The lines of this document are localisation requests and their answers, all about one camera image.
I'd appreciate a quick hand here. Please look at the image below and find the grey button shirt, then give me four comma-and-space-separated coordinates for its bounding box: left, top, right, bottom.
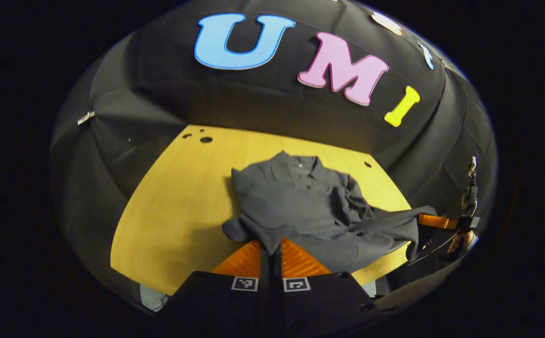
222, 150, 438, 274

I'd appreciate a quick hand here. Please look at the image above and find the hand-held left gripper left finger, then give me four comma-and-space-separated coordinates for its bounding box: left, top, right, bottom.
159, 239, 272, 338

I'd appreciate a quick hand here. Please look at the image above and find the black backdrop cloth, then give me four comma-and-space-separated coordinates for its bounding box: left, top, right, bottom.
49, 0, 498, 301

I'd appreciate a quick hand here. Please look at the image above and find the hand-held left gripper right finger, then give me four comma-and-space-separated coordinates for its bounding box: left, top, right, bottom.
272, 238, 387, 338

